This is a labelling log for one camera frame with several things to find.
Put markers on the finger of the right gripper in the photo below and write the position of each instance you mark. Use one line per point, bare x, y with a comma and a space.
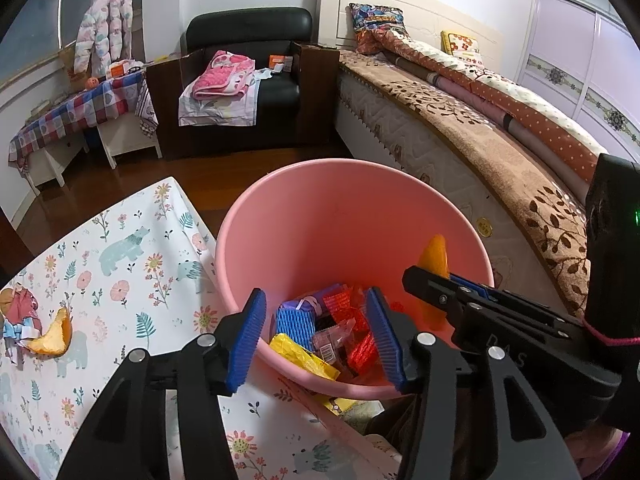
479, 289
502, 318

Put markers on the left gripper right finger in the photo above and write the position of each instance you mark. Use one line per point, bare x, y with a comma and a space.
393, 333

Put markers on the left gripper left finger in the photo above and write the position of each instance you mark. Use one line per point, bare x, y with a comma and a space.
237, 338

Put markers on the yellow plastic wrapper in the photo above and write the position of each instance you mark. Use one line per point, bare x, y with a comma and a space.
286, 347

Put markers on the red snack bag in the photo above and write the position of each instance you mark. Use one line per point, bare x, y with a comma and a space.
346, 305

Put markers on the blue foam net sleeve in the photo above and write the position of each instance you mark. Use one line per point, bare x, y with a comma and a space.
298, 325

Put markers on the orange plastic bag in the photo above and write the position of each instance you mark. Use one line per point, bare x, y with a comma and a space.
332, 344

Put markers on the right hand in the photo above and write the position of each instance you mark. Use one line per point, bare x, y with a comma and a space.
592, 446

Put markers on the floral bear tablecloth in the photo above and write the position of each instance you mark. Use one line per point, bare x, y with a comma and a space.
141, 275

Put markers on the pink plastic bucket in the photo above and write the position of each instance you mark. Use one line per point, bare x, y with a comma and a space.
309, 225

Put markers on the orange peel on table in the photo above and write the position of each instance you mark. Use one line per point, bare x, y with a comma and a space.
56, 340

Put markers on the bed with brown blanket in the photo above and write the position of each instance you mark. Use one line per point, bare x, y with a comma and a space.
513, 164

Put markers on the white wardrobe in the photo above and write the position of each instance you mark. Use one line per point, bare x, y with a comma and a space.
581, 58

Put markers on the white folded cloth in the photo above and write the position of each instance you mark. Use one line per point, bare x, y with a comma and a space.
231, 111

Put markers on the white side table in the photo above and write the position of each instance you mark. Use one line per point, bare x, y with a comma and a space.
117, 137

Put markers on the right black leather armchair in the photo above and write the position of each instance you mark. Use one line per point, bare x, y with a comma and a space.
294, 110

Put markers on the yellow patterned pillow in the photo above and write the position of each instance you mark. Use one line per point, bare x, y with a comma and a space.
459, 45

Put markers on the pink folded blanket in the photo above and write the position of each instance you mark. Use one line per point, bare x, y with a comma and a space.
227, 74

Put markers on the checkered tablecloth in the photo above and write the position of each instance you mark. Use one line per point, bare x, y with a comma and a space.
110, 99

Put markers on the orange box on armchair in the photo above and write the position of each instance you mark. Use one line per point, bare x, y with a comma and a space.
280, 63

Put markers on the orange box on table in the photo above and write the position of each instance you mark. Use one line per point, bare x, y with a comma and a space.
118, 69

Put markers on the colourful patterned pillow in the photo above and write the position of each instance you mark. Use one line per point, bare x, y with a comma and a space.
368, 18

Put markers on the pink hanging puffer jacket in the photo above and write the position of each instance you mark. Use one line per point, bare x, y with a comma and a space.
104, 36

